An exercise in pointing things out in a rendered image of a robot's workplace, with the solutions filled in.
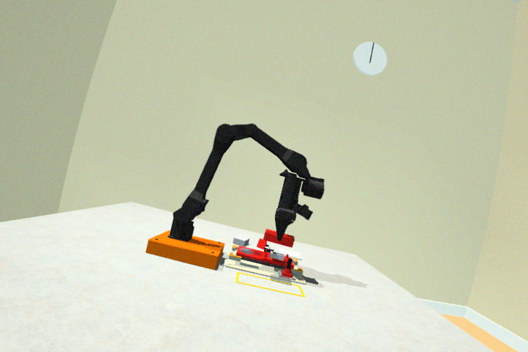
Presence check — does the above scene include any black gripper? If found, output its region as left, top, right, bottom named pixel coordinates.
left=275, top=190, right=299, bottom=241

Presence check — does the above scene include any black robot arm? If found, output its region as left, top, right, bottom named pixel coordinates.
left=167, top=123, right=324, bottom=242

